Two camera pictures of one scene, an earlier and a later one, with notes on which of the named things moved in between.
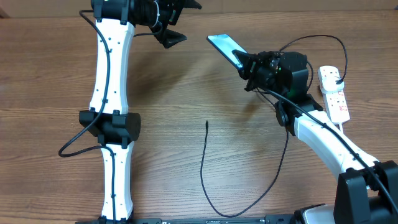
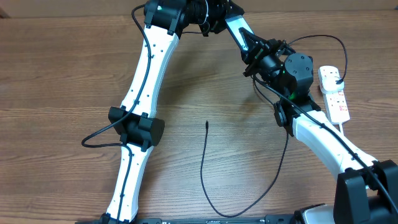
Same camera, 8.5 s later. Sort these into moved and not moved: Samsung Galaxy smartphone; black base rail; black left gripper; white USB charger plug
Moved: Samsung Galaxy smartphone; black left gripper
Not moved: black base rail; white USB charger plug
